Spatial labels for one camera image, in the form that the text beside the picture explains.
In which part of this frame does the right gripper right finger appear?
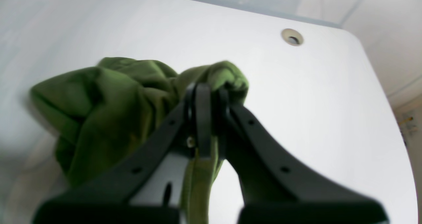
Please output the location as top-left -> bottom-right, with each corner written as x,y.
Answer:
217,89 -> 389,224

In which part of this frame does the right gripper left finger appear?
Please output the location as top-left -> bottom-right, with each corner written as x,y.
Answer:
33,83 -> 212,224

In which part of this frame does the green t-shirt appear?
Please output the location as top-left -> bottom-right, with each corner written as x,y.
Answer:
30,57 -> 249,224

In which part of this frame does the left table cable grommet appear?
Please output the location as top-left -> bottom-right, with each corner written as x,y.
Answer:
281,28 -> 304,46

